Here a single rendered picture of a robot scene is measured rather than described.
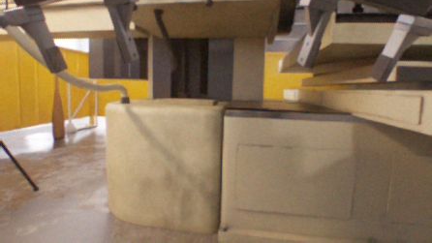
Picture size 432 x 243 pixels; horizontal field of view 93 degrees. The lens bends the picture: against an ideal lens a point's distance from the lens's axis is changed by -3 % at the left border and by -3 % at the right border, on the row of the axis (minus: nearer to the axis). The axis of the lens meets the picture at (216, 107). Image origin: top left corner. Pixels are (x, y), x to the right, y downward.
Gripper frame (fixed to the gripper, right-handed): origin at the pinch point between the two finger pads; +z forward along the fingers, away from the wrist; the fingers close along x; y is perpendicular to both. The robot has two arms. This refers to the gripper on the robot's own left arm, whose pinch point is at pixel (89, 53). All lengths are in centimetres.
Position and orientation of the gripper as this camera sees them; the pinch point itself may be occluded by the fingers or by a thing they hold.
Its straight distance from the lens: 40.1
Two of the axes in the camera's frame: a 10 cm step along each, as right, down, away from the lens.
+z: 1.5, 8.8, 4.6
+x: -9.8, 0.9, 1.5
